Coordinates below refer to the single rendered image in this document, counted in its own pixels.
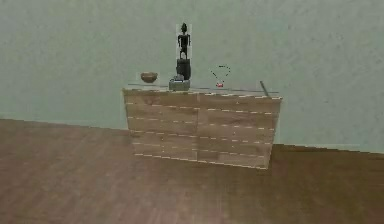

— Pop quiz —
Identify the brown wooden chest of drawers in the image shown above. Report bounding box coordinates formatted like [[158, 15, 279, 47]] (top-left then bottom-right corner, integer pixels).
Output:
[[121, 83, 284, 171]]

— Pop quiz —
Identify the grey square box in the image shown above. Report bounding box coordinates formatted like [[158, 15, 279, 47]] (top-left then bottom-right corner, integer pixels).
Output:
[[168, 75, 191, 92]]

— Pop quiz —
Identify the brown wooden bowl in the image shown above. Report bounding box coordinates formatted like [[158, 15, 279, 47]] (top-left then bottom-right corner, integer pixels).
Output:
[[140, 71, 159, 84]]

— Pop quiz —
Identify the black figure statue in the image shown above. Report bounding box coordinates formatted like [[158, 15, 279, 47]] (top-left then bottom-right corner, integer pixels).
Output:
[[175, 22, 193, 81]]

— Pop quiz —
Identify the thin grey pen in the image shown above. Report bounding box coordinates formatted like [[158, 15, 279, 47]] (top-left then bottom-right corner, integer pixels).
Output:
[[259, 80, 270, 98]]

